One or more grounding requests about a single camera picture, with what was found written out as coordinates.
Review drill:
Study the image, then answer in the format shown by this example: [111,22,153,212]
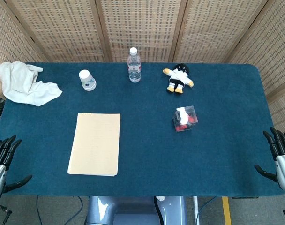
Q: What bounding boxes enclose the clear plastic water bottle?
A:
[127,47,142,83]

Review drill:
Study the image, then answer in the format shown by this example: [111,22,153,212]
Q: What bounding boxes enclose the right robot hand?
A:
[254,127,285,195]

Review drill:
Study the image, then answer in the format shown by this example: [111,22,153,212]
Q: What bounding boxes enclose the woven folding screen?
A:
[0,0,285,136]

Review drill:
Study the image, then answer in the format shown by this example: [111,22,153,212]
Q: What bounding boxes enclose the black and white plush doll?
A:
[162,63,195,95]

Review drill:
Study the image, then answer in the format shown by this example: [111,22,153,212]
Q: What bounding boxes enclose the grey blue robot torso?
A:
[85,196,188,225]

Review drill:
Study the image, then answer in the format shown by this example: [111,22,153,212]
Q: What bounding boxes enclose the clear box with red black pieces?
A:
[172,105,200,133]

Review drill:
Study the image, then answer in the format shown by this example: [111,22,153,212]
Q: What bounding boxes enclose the blue table cloth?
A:
[0,61,285,197]

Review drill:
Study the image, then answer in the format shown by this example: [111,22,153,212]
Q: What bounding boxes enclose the beige cover lined notebook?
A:
[67,112,121,177]

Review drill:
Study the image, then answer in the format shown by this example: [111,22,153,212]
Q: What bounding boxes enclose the black cable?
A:
[36,196,44,225]

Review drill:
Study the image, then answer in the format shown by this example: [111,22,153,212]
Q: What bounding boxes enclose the floral paper cup stack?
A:
[78,69,97,91]

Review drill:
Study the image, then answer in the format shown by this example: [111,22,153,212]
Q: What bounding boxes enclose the white crumpled cloth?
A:
[0,61,63,107]

